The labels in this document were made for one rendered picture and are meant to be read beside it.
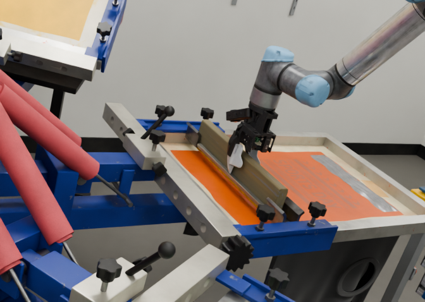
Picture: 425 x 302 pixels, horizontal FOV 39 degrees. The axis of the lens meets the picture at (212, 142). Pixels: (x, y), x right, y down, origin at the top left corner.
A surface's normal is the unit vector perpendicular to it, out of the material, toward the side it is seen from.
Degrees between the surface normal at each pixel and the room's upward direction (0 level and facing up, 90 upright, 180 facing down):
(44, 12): 32
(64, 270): 0
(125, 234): 0
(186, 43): 90
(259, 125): 90
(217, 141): 90
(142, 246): 0
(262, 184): 90
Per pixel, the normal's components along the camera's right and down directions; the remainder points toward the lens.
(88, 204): 0.26, -0.89
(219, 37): 0.49, 0.46
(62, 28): 0.22, -0.55
